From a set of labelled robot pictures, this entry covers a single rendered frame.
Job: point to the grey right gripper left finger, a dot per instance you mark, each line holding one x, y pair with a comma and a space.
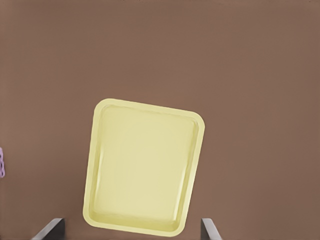
51, 230

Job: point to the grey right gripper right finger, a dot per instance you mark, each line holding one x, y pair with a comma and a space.
209, 230

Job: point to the purple object with dark spots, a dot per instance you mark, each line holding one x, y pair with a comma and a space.
1, 162

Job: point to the pale yellow rectangular tray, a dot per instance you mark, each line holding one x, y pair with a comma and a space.
142, 167

